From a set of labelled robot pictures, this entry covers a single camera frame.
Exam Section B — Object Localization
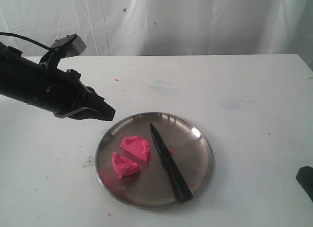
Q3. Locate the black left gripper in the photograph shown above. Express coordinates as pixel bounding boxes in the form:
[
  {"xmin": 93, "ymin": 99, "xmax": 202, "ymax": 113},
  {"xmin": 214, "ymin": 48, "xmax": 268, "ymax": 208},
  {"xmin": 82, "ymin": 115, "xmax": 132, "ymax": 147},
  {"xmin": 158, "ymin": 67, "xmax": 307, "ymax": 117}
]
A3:
[{"xmin": 31, "ymin": 65, "xmax": 115, "ymax": 121}]

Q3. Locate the pink dough lump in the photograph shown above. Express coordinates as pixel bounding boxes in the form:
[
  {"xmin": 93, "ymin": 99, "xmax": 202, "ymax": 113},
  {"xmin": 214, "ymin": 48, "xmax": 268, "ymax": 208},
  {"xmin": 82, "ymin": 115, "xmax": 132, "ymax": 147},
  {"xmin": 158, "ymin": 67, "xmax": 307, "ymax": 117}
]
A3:
[
  {"xmin": 112, "ymin": 152, "xmax": 141, "ymax": 178},
  {"xmin": 120, "ymin": 136, "xmax": 151, "ymax": 163}
]

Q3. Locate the black knife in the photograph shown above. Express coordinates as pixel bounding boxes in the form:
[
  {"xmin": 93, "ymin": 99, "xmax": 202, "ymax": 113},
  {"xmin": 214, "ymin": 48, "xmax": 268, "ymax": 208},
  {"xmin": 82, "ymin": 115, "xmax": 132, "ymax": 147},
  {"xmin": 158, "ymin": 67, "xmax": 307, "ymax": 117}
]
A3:
[{"xmin": 149, "ymin": 123, "xmax": 193, "ymax": 204}]

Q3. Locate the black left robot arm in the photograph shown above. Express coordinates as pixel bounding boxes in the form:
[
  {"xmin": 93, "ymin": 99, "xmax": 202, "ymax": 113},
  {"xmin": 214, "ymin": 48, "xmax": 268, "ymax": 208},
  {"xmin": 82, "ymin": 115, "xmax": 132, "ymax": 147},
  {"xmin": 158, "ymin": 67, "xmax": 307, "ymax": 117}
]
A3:
[{"xmin": 0, "ymin": 44, "xmax": 115, "ymax": 121}]

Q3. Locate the white backdrop curtain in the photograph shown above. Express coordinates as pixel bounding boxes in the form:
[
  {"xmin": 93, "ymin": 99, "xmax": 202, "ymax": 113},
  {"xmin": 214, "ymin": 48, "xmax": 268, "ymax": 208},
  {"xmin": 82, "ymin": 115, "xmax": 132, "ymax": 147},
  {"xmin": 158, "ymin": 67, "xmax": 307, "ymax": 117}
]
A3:
[{"xmin": 0, "ymin": 0, "xmax": 313, "ymax": 56}]

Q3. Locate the round steel plate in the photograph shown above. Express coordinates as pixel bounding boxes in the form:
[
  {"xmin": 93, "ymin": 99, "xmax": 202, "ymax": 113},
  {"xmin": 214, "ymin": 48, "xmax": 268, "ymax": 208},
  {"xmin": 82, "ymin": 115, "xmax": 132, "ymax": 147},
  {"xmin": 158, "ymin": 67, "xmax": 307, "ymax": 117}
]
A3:
[{"xmin": 95, "ymin": 112, "xmax": 212, "ymax": 209}]

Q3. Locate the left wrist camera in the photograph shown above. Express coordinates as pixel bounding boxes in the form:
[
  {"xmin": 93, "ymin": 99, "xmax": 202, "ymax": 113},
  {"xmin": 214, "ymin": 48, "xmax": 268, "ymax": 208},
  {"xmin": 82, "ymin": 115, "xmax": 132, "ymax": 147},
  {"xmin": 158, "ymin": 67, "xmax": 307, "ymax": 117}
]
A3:
[{"xmin": 50, "ymin": 34, "xmax": 87, "ymax": 58}]

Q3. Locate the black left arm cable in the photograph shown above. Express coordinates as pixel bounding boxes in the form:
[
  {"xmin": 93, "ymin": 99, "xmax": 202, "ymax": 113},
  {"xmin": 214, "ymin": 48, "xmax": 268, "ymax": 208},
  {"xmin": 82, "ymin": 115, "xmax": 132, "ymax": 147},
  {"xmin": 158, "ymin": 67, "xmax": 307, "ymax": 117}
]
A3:
[{"xmin": 0, "ymin": 32, "xmax": 52, "ymax": 51}]

